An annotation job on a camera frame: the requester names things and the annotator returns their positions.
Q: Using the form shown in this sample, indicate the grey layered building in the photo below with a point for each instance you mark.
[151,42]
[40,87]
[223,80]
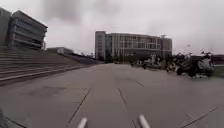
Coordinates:
[28,31]

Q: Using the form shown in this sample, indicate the robot's own part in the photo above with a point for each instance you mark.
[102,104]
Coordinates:
[144,121]
[82,122]

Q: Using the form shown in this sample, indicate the grey paved slab plaza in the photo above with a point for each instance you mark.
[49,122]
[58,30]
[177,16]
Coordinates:
[110,93]

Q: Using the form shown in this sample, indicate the row of parked scooters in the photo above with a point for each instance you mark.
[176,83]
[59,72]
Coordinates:
[191,65]

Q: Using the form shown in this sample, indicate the low grey building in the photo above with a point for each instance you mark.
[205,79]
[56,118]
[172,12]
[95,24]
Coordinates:
[66,51]

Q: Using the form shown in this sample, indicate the wide concrete steps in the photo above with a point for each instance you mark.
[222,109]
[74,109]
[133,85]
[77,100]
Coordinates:
[26,66]

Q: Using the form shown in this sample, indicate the large grey multi-storey building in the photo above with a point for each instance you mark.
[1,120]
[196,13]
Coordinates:
[133,45]

